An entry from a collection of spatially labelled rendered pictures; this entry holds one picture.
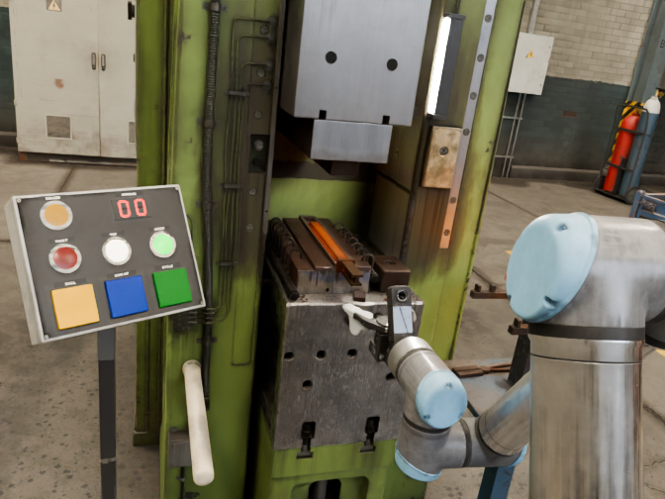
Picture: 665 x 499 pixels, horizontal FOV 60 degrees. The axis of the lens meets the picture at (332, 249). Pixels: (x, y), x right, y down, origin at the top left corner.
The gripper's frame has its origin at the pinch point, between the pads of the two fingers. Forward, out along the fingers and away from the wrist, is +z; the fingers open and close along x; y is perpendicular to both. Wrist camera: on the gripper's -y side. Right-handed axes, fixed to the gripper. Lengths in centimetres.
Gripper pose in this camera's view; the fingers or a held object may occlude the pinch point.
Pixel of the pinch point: (374, 301)
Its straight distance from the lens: 131.6
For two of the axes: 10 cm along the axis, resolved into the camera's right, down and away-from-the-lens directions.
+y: -1.2, 9.4, 3.3
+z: -2.8, -3.5, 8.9
